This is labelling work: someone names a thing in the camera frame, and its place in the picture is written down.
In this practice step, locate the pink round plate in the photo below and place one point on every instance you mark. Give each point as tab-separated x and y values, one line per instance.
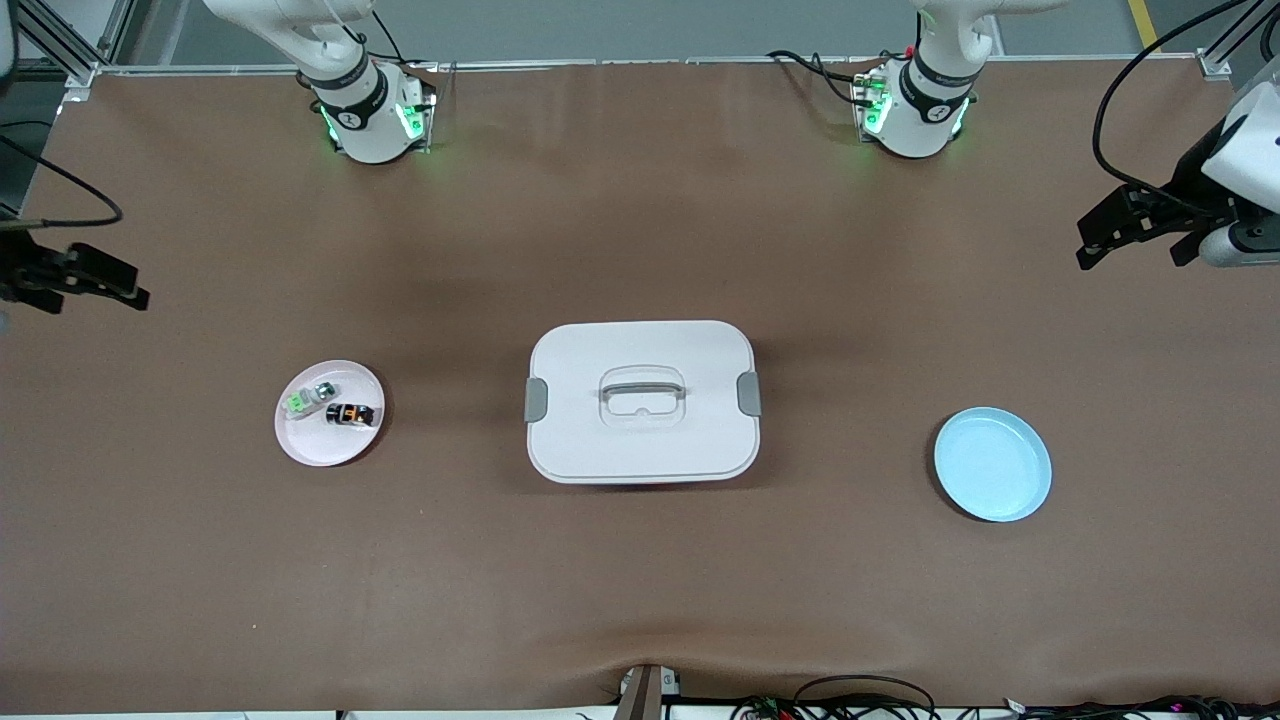
330	445

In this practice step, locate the brown table cover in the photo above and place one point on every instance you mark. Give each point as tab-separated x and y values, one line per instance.
640	580

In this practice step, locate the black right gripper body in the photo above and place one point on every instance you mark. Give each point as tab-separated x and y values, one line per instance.
20	271

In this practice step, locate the black orange switch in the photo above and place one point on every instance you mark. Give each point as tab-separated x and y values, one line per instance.
350	414

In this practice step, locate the white green switch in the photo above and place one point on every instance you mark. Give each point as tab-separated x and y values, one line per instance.
305	400

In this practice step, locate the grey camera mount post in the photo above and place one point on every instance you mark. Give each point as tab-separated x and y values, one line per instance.
642	692

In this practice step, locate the aluminium frame profile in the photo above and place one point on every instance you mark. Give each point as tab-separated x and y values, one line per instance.
1225	55
65	45

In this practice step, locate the white lidded box grey latches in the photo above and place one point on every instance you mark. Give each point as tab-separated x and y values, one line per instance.
680	440

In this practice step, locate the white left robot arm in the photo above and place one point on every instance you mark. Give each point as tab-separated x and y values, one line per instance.
920	110

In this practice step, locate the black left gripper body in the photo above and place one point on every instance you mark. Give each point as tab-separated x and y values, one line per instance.
1187	186

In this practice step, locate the light blue round plate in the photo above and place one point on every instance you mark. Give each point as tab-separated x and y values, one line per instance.
992	465

